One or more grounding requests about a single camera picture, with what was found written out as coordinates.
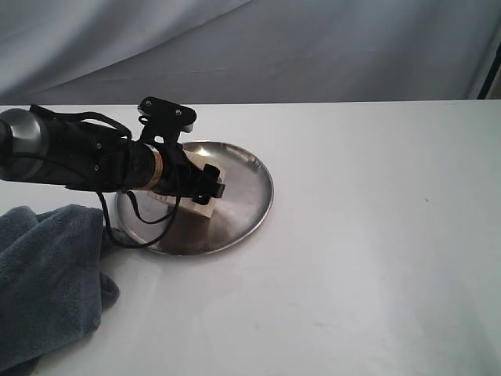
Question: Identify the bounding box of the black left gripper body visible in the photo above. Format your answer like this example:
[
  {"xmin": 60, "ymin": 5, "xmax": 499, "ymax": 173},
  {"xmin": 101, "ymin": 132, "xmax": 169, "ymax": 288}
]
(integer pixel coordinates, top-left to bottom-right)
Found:
[{"xmin": 156, "ymin": 144, "xmax": 225, "ymax": 205}]

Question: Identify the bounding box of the light wooden cube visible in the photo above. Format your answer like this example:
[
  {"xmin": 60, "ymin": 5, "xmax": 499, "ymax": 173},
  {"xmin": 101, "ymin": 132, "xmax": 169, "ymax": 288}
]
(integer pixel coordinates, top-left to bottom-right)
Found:
[{"xmin": 146, "ymin": 150, "xmax": 230, "ymax": 220}]

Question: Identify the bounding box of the grey blue fleece towel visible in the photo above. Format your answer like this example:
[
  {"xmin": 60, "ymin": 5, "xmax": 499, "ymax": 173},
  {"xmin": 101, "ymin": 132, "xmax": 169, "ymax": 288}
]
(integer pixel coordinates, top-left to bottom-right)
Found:
[{"xmin": 1, "ymin": 204, "xmax": 120, "ymax": 375}]

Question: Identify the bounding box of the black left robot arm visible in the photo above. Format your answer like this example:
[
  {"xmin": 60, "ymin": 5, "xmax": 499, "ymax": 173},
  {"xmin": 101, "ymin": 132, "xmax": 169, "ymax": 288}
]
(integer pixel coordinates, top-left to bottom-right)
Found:
[{"xmin": 1, "ymin": 96, "xmax": 225, "ymax": 205}]

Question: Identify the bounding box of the round stainless steel plate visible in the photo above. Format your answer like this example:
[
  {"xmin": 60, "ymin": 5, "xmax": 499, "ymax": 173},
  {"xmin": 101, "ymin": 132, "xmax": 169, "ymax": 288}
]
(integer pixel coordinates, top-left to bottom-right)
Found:
[{"xmin": 114, "ymin": 140, "xmax": 275, "ymax": 256}]

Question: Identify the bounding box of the grey backdrop cloth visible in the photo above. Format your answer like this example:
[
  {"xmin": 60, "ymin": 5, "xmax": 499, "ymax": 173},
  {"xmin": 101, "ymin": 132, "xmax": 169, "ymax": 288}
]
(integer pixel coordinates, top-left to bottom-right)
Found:
[{"xmin": 1, "ymin": 1, "xmax": 500, "ymax": 104}]

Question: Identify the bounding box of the black backdrop stand pole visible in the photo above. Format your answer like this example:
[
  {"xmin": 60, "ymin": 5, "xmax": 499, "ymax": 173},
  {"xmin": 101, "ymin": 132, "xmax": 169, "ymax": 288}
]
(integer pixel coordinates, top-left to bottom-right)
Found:
[{"xmin": 477, "ymin": 45, "xmax": 501, "ymax": 100}]

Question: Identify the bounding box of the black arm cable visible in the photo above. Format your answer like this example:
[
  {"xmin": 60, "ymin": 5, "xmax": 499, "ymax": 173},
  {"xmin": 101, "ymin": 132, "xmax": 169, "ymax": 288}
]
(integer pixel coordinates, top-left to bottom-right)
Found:
[{"xmin": 96, "ymin": 148, "xmax": 185, "ymax": 250}]

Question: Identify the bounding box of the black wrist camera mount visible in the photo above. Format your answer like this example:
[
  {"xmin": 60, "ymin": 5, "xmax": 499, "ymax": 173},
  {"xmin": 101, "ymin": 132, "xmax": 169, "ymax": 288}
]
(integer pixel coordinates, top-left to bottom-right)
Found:
[{"xmin": 137, "ymin": 96, "xmax": 197, "ymax": 147}]

